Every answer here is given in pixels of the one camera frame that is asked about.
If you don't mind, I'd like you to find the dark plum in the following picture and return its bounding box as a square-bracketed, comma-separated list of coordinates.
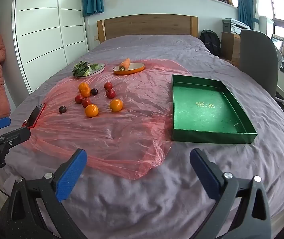
[58, 106, 67, 114]
[90, 88, 98, 96]

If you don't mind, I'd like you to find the orange mandarin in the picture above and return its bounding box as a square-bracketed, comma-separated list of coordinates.
[85, 104, 99, 118]
[78, 83, 89, 92]
[109, 99, 124, 112]
[80, 87, 91, 98]

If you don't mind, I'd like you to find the orange mandarin back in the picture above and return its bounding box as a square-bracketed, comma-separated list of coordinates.
[78, 83, 89, 92]

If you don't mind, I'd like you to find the red apple top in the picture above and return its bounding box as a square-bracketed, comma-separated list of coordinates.
[103, 81, 113, 90]

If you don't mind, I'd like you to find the phone in red case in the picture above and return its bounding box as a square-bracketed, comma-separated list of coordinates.
[22, 103, 46, 128]

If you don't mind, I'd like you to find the green tray box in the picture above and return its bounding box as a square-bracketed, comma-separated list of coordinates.
[172, 75, 257, 144]

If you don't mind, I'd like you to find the pink plastic sheet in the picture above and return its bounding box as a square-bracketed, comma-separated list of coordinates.
[23, 59, 190, 180]

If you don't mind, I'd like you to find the green bok choy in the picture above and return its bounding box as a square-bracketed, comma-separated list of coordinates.
[72, 61, 90, 78]

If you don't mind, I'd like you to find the patterned white plate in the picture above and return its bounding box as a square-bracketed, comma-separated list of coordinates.
[73, 62, 105, 78]

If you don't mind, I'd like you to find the small bok choy piece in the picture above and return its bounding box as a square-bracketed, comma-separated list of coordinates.
[90, 64, 100, 71]

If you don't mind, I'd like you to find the white wardrobe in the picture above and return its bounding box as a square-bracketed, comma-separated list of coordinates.
[13, 0, 88, 93]

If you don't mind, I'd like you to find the carrot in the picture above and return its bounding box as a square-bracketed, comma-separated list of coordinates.
[119, 58, 131, 71]

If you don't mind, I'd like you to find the grey office chair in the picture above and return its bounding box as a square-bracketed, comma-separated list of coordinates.
[239, 29, 284, 112]

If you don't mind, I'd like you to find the orange oval dish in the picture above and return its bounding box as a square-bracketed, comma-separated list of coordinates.
[113, 63, 145, 75]

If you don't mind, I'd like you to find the black backpack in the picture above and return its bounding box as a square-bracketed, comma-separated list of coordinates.
[200, 30, 221, 56]

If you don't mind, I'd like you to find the wooden nightstand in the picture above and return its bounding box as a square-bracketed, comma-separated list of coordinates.
[221, 32, 240, 67]

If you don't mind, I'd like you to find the grey storage box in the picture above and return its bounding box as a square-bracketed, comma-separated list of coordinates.
[221, 18, 251, 35]

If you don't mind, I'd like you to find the wooden headboard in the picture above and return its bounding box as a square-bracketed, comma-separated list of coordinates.
[95, 14, 199, 43]

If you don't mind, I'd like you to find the teal curtain right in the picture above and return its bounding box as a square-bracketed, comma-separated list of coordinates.
[238, 0, 254, 29]

